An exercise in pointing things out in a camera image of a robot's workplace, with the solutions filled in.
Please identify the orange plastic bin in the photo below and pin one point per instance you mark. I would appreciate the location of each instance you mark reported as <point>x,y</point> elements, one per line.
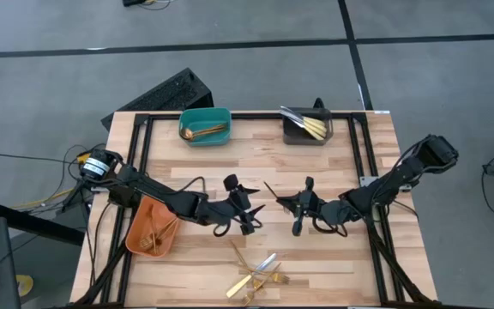
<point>134,238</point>

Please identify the yellow tape roll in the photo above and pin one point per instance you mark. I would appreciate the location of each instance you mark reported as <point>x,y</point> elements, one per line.
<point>26,285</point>

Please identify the silver mounting bracket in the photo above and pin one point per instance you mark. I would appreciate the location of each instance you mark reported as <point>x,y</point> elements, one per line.
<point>365,181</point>

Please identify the black floor device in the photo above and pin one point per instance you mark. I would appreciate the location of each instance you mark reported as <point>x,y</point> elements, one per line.
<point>133,2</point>

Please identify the black floor beam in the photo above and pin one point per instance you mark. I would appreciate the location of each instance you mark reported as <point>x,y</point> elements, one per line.
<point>37,223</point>

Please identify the black perforated metal box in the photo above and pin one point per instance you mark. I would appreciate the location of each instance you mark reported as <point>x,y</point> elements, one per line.
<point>165,96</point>

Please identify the black aluminium table frame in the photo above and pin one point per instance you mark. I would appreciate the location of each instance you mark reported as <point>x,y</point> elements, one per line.
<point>255,116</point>

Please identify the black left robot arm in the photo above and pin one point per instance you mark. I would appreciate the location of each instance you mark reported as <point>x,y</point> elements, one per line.
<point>152,195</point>

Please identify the teal plastic bin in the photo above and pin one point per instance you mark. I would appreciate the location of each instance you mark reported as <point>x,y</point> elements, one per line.
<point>200,118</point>

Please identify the dark grey plastic bin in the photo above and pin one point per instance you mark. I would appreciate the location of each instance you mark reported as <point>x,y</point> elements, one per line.
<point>294,137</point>

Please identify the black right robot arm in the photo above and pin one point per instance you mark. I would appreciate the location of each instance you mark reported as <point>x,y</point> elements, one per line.
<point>401,171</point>

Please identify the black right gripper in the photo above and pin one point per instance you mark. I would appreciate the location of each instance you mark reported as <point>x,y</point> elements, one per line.
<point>324,210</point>

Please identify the small black mount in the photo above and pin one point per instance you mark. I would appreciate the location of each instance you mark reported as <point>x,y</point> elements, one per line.
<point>319,104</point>

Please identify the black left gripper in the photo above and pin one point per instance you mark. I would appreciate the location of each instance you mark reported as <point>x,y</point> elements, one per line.
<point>223,210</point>

